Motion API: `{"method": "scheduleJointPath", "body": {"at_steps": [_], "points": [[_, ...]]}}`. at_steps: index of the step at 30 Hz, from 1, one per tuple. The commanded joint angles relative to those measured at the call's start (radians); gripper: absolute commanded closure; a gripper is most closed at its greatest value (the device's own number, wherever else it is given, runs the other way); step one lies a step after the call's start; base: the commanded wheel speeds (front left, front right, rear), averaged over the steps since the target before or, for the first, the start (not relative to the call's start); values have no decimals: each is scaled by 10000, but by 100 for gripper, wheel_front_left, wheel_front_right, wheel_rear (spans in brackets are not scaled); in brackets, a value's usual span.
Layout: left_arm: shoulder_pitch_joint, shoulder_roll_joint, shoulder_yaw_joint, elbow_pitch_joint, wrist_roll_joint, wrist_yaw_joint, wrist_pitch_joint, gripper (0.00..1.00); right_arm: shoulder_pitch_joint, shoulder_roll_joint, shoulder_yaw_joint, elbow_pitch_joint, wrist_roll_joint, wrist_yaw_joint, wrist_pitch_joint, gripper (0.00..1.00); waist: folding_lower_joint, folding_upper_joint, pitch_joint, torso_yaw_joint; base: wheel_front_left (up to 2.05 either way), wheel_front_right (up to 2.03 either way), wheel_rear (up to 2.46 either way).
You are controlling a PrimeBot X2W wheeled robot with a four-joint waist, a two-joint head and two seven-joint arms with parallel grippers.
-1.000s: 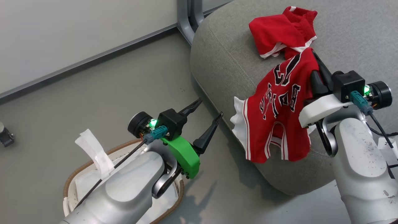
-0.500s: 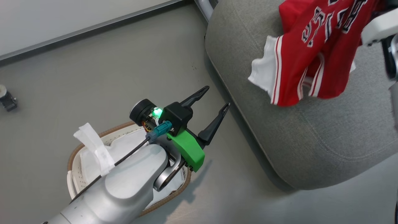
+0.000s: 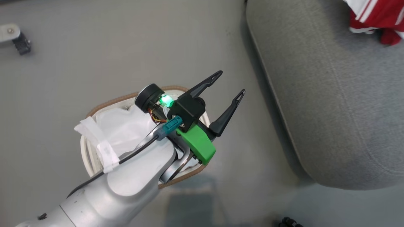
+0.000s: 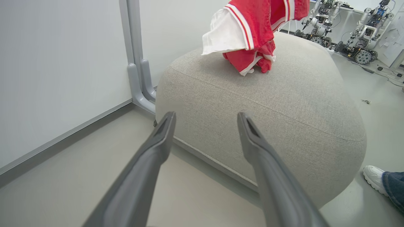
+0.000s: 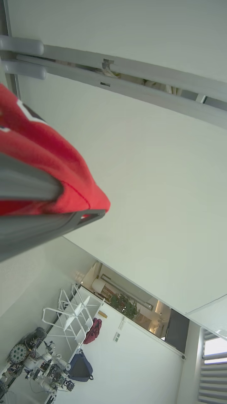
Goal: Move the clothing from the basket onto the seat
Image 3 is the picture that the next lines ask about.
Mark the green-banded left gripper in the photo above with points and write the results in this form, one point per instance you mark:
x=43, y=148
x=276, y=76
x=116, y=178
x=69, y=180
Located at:
x=197, y=142

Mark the red basketball jersey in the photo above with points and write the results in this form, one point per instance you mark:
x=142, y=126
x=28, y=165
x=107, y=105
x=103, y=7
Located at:
x=383, y=17

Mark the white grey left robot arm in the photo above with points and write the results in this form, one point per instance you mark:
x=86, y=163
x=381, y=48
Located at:
x=132, y=179

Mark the grey fabric sofa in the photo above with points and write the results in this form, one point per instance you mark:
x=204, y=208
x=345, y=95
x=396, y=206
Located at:
x=331, y=94

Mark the white laundry basket brown rim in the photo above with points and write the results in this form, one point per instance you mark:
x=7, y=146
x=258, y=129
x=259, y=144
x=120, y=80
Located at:
x=104, y=105

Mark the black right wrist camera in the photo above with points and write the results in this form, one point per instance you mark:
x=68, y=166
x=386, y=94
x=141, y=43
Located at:
x=288, y=222

